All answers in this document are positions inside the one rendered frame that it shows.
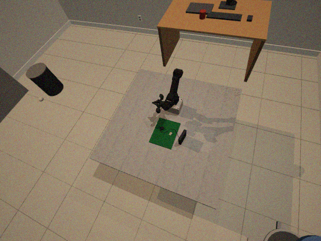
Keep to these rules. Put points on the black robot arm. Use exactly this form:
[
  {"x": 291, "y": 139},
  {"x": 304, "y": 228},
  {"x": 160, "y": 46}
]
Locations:
[{"x": 172, "y": 96}]

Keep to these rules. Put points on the green circuit board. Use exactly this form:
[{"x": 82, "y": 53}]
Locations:
[{"x": 166, "y": 137}]

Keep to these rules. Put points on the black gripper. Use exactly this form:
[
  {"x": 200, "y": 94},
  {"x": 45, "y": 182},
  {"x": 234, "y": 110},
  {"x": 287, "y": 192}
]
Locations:
[{"x": 159, "y": 103}]

